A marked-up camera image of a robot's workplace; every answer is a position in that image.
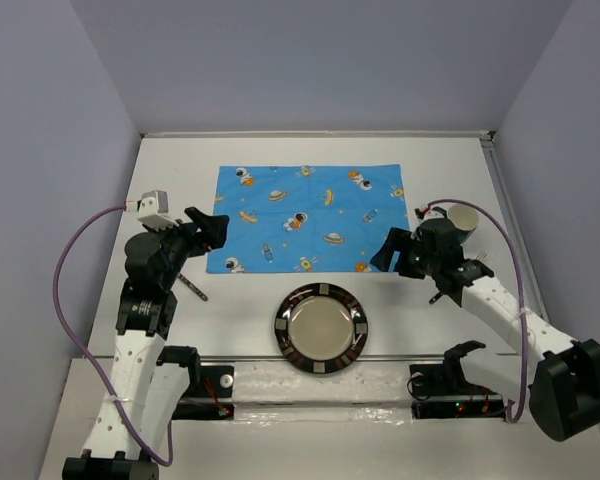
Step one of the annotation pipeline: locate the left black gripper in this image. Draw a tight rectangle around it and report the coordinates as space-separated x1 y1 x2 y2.
145 207 228 289

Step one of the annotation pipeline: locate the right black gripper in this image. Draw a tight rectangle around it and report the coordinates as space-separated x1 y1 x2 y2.
368 227 438 280

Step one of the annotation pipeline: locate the dark green mug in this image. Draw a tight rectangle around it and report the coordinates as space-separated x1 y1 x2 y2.
447 204 480 245

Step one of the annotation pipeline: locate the blue space-print cloth napkin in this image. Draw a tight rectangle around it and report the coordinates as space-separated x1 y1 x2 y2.
206 164 409 274

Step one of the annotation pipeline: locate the black rimmed dinner plate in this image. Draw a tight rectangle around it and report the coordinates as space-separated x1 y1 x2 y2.
273 283 369 376

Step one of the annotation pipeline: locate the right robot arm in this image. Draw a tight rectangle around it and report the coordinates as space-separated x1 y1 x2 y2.
370 218 600 441

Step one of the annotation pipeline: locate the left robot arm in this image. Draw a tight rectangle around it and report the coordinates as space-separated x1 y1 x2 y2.
54 201 230 479

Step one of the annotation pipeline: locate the metal spoon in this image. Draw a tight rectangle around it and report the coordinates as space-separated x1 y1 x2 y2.
178 274 209 302

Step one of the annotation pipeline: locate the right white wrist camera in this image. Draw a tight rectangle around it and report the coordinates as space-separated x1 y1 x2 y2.
415 205 447 224

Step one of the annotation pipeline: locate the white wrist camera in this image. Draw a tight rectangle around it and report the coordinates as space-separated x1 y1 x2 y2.
415 205 447 224
124 190 178 231

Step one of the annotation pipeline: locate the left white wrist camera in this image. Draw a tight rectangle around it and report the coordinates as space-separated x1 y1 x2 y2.
124 190 178 231

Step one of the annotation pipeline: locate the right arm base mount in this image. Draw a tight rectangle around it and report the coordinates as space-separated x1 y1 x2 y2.
406 363 506 420

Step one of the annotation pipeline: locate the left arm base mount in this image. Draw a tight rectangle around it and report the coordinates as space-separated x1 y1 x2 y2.
172 364 235 421

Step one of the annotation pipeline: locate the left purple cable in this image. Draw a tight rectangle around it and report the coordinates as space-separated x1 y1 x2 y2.
53 204 175 467

